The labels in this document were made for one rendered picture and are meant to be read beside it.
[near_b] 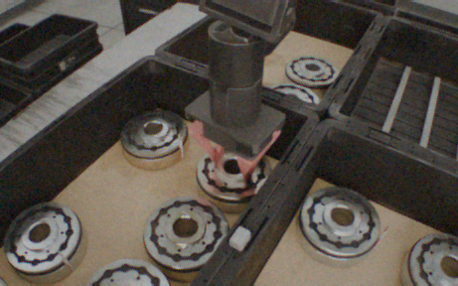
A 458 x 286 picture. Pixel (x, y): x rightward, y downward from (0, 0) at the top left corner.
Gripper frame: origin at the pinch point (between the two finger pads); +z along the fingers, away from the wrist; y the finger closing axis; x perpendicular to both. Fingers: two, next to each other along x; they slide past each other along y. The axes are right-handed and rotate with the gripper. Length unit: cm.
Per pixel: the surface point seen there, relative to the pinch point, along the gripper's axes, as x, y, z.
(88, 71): -17, 61, 18
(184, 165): 1.3, 7.9, 4.2
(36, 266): 25.8, 9.5, 1.1
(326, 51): -43.0, 4.7, 4.0
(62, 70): -28, 102, 38
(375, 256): -0.8, -21.4, 3.9
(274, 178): 3.3, -7.6, -5.9
